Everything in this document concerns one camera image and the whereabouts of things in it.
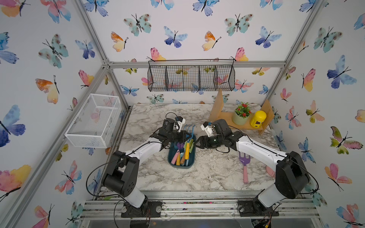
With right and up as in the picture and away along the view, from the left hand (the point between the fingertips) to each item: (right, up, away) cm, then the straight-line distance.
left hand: (192, 134), depth 86 cm
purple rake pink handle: (-8, -9, +9) cm, 15 cm away
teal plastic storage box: (-13, -12, +6) cm, 19 cm away
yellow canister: (+42, +9, +5) cm, 43 cm away
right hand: (+3, -5, -5) cm, 8 cm away
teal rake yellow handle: (-3, -5, -2) cm, 6 cm away
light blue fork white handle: (-3, -18, +2) cm, 18 cm away
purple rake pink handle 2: (+33, -16, +3) cm, 37 cm away
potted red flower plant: (+31, +11, +5) cm, 33 cm away
